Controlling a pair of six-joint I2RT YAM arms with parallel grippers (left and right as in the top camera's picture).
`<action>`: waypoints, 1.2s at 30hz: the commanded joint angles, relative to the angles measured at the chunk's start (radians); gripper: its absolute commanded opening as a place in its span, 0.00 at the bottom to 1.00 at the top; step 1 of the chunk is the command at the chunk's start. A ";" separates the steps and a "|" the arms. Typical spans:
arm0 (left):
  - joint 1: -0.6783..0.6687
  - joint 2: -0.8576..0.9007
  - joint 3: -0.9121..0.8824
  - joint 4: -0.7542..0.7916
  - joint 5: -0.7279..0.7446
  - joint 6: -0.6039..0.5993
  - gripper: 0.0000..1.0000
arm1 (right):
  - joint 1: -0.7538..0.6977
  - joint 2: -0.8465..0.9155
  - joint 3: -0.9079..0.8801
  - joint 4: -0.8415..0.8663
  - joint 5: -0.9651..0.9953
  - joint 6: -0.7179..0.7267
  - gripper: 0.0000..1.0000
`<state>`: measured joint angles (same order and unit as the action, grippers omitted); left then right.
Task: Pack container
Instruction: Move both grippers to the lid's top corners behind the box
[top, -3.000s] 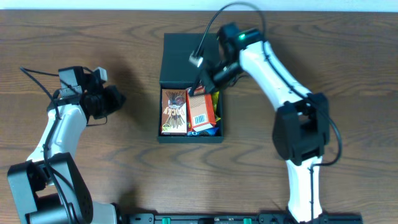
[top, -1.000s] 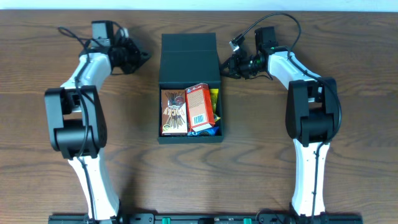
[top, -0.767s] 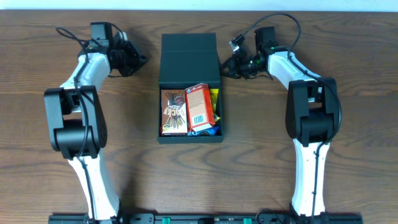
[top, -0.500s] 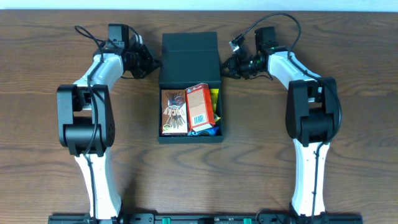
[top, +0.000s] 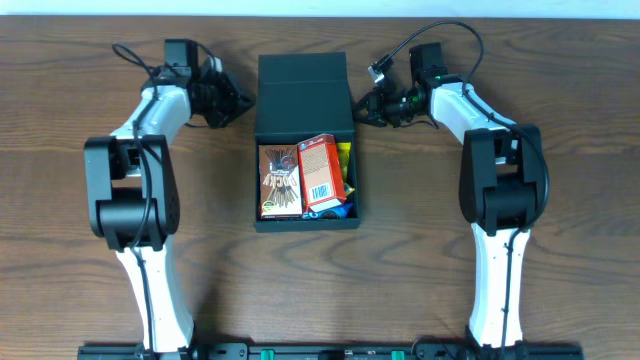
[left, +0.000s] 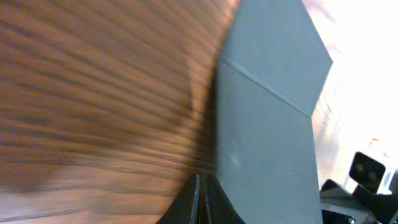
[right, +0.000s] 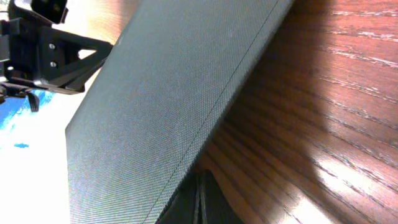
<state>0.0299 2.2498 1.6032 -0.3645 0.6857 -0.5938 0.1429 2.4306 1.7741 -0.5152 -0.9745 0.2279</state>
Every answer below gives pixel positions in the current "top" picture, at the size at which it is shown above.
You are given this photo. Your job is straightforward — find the yellow candy bag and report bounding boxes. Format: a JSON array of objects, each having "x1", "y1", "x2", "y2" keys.
[{"x1": 336, "y1": 142, "x2": 355, "y2": 196}]

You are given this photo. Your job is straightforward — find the black gift box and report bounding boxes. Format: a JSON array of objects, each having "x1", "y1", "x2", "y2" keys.
[{"x1": 254, "y1": 52, "x2": 360, "y2": 233}]

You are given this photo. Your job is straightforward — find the red snack box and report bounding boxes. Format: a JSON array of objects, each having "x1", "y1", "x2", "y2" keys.
[{"x1": 297, "y1": 134, "x2": 346, "y2": 212}]

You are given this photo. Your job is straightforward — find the blue Oreo cookie pack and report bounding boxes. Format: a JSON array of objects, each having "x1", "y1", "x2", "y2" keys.
[{"x1": 302, "y1": 203, "x2": 352, "y2": 220}]

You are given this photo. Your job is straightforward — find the brown Pocky box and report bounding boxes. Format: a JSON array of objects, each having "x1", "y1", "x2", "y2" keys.
[{"x1": 259, "y1": 145, "x2": 303, "y2": 220}]

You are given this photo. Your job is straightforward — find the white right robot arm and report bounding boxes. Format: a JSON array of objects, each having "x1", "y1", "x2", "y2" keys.
[{"x1": 354, "y1": 43, "x2": 549, "y2": 351}]

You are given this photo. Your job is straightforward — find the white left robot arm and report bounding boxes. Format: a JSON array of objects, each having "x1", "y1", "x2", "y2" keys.
[{"x1": 78, "y1": 39, "x2": 254, "y2": 359}]

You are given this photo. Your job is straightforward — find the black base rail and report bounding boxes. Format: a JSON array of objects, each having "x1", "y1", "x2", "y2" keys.
[{"x1": 77, "y1": 342, "x2": 584, "y2": 360}]

